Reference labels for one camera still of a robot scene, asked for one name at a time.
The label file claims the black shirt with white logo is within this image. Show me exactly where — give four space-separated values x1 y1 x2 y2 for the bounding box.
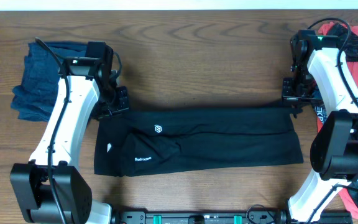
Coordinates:
94 107 303 177

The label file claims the folded navy blue garment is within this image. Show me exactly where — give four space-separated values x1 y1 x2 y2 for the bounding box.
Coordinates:
10 42 90 123

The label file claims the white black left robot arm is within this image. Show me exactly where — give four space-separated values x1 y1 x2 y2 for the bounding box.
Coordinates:
10 42 129 223

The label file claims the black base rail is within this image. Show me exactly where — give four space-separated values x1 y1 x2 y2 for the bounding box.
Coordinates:
116 211 354 224

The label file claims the black patterned garment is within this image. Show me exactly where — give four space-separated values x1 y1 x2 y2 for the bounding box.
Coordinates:
327 23 358 62

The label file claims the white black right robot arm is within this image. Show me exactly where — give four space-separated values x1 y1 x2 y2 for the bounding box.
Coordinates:
282 29 358 223

